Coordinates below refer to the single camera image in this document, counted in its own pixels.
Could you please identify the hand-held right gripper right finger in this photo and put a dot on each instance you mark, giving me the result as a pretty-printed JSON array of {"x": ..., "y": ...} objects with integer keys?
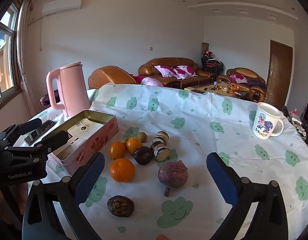
[{"x": 222, "y": 180}]

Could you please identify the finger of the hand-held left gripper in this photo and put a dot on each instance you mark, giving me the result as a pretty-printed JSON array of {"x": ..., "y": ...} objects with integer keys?
[
  {"x": 55, "y": 138},
  {"x": 29, "y": 126}
]

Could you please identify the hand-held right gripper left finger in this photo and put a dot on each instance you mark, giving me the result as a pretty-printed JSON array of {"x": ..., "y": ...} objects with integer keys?
[{"x": 91, "y": 177}]

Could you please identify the orange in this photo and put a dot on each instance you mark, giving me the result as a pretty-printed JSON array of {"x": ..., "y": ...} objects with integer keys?
[
  {"x": 117, "y": 150},
  {"x": 122, "y": 170},
  {"x": 134, "y": 145}
]

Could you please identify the round brown longan fruit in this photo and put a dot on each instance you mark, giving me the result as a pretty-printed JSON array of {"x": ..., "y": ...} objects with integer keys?
[{"x": 142, "y": 136}]

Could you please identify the person's left hand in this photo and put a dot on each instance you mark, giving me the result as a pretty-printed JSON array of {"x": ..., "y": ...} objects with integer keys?
[{"x": 7, "y": 202}]

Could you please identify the black smartphone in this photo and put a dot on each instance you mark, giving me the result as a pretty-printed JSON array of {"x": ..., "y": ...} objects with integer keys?
[{"x": 44, "y": 127}]

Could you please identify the dark purple stool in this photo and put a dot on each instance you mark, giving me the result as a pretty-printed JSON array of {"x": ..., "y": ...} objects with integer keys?
[{"x": 46, "y": 100}]

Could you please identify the white printed packet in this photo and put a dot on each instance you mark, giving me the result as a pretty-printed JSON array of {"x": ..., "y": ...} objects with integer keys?
[{"x": 87, "y": 127}]

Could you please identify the wrinkled dark passion fruit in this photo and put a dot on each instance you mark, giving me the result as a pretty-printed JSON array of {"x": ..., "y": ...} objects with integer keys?
[{"x": 120, "y": 206}]

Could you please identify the pink tin box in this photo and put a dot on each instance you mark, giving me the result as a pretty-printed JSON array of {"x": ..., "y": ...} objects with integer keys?
[{"x": 104, "y": 132}]

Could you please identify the purple turnip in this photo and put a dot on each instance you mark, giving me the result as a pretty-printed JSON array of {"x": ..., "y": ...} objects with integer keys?
[{"x": 172, "y": 173}]

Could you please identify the pink electric kettle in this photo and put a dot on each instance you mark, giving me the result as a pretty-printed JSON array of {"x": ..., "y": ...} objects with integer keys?
[{"x": 71, "y": 90}]

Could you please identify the dark purple passion fruit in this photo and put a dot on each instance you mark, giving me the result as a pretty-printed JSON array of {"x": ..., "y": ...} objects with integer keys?
[{"x": 143, "y": 155}]

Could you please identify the white green cloud tablecloth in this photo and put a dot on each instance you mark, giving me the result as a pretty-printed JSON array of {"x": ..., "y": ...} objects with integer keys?
[{"x": 193, "y": 130}]

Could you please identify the beige curtain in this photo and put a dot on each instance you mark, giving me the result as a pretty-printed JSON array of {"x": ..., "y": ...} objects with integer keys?
[{"x": 24, "y": 55}]

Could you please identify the white cartoon print mug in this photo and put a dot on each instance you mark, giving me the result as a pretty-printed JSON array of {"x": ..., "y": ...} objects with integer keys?
[{"x": 265, "y": 120}]

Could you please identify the window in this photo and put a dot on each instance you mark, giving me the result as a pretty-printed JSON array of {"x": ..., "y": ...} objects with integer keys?
[{"x": 5, "y": 55}]

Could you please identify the brown leather armchair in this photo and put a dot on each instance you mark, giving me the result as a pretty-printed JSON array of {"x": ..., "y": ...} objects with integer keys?
[
  {"x": 109, "y": 76},
  {"x": 256, "y": 91}
]

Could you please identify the wooden coffee table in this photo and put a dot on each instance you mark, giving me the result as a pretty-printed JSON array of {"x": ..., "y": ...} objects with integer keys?
[{"x": 196, "y": 88}]

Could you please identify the purple blanket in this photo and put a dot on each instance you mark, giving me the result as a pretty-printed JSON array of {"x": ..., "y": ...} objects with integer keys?
[{"x": 255, "y": 83}]

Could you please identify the white magenta floral pillow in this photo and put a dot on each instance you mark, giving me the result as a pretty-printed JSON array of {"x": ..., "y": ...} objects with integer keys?
[
  {"x": 165, "y": 70},
  {"x": 238, "y": 78},
  {"x": 185, "y": 71}
]

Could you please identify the brown leather sofa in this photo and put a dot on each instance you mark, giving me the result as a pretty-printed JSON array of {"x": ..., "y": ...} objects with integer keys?
[{"x": 188, "y": 80}]

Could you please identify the pink pillow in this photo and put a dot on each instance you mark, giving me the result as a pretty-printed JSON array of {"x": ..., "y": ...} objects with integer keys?
[{"x": 151, "y": 82}]

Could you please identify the stacked dark chairs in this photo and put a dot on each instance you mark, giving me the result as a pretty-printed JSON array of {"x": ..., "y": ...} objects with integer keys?
[{"x": 212, "y": 65}]

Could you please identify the brown wooden door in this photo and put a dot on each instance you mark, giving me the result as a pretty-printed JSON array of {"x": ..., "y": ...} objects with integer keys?
[{"x": 278, "y": 72}]

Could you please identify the white air conditioner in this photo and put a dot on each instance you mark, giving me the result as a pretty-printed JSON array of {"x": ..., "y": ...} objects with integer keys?
[{"x": 61, "y": 6}]

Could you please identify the tall patterned vase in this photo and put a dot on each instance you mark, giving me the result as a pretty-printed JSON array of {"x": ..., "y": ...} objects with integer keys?
[{"x": 205, "y": 47}]

